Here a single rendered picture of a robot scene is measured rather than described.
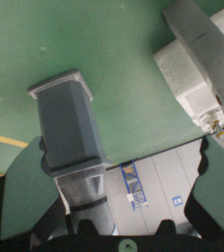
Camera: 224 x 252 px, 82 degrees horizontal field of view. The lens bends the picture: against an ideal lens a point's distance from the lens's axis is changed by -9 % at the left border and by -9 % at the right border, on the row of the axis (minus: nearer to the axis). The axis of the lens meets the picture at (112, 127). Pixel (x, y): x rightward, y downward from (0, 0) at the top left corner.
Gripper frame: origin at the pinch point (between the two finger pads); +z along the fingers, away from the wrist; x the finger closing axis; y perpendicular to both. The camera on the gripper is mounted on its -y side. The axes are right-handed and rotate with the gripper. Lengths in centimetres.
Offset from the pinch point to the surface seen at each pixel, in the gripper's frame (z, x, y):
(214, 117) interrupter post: 27.0, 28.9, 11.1
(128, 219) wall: 317, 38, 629
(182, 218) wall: 303, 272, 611
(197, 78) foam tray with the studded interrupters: 30.1, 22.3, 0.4
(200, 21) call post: 24.1, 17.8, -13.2
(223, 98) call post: 13.3, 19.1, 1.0
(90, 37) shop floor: 30.4, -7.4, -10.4
